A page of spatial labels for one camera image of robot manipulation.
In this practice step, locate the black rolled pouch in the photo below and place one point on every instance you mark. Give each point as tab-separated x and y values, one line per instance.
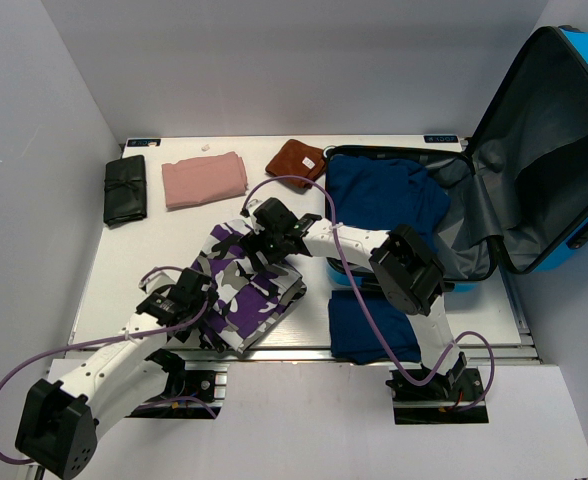
125	191

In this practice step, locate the purple camouflage garment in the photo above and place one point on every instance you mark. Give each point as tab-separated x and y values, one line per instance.
249	302

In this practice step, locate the large navy blue garment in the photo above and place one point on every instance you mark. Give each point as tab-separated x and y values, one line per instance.
381	194

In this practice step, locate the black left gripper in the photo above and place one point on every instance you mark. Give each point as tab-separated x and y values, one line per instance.
200	304

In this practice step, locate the pink cloth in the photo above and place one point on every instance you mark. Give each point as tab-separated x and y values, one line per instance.
201	180

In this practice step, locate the brown folded towel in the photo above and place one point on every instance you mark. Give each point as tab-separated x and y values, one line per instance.
299	159

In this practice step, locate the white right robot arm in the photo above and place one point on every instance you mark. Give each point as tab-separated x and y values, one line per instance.
407	271

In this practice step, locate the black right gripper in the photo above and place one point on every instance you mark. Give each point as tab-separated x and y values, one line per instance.
254	242

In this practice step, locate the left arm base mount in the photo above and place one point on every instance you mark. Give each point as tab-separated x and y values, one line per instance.
206	386

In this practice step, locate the blue hard-shell suitcase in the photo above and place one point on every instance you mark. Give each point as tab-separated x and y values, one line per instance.
519	188

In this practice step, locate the small navy blue cloth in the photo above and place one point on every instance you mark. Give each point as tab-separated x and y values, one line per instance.
353	339

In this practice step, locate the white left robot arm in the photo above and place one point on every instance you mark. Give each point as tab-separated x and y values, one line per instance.
62	421

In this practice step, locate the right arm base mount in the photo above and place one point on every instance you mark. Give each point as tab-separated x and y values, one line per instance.
433	405

